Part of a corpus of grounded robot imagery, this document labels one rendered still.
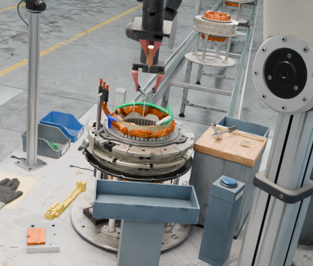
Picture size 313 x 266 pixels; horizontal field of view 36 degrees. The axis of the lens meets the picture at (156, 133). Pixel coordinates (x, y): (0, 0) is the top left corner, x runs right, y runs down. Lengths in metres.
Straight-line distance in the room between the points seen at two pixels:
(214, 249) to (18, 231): 0.58
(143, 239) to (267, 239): 0.30
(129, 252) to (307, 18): 0.68
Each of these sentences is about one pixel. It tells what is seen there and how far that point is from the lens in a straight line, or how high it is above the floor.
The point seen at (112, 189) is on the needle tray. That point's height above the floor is 1.04.
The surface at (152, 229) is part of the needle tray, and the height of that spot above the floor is 0.99.
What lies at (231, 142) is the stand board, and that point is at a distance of 1.53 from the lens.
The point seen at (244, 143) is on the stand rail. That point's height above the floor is 1.08.
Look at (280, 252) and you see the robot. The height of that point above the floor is 1.02.
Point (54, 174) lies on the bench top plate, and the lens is 1.81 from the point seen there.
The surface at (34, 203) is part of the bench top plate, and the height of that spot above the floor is 0.78.
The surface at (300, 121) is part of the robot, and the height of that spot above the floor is 1.33.
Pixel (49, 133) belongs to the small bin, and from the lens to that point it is 2.04.
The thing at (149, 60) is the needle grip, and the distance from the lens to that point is 1.36.
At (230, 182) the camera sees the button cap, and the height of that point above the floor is 1.04.
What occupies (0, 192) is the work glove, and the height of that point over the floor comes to 0.80.
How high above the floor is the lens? 1.65
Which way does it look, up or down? 23 degrees down
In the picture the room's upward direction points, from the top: 8 degrees clockwise
